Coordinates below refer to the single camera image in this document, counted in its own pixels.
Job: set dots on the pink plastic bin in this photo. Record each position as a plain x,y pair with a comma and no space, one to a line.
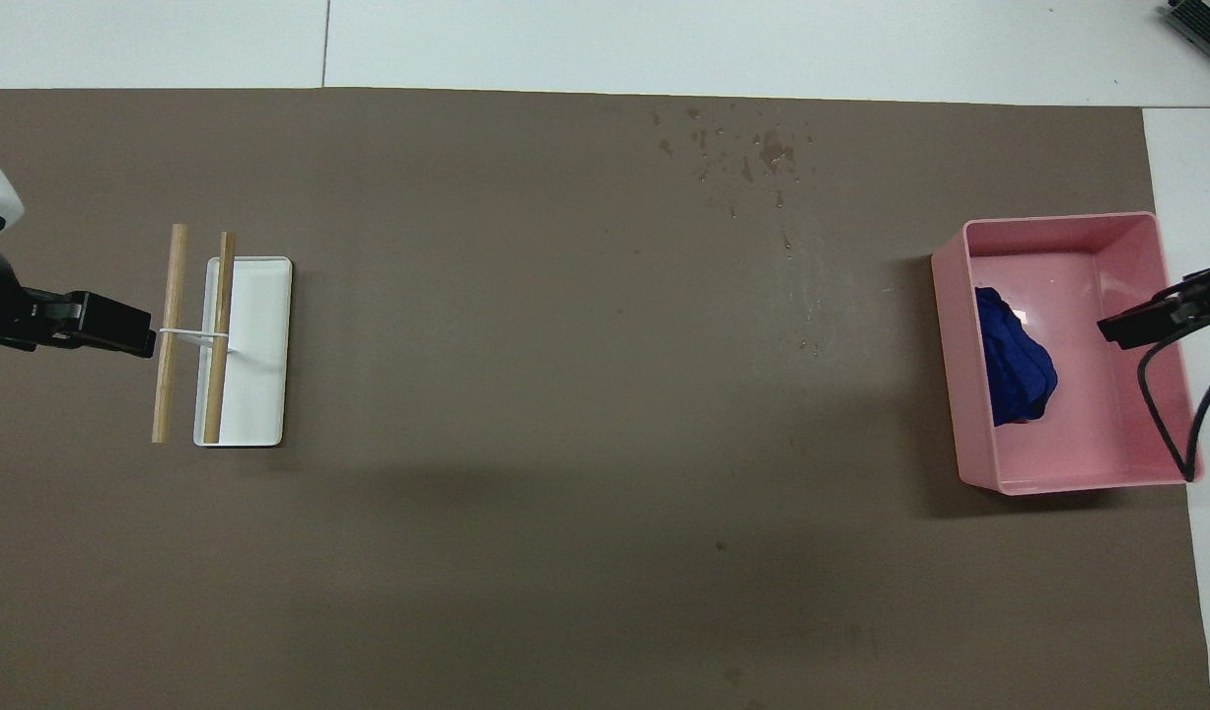
1088,434

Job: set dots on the dark grey electronic device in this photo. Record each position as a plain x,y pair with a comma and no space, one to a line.
1206,25

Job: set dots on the brown table mat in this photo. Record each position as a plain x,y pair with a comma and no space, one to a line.
614,493

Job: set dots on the blue towel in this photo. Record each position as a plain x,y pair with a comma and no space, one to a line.
1014,365

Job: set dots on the white towel rack base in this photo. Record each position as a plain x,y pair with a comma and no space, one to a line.
259,375

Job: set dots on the wooden towel rack rod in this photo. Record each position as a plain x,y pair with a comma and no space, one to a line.
169,335
218,345

